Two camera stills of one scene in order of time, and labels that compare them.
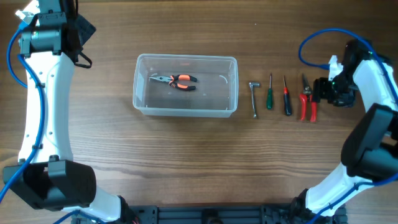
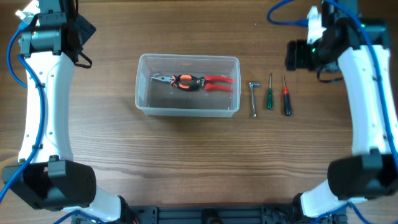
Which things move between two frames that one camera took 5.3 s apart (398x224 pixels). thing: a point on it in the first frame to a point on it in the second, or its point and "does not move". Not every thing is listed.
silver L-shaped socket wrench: x=252 y=84 does not move
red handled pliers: x=307 y=96 to x=209 y=86
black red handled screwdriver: x=286 y=101 does not move
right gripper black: x=320 y=92 to x=295 y=59
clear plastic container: x=216 y=91 does not move
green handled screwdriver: x=270 y=96 does not move
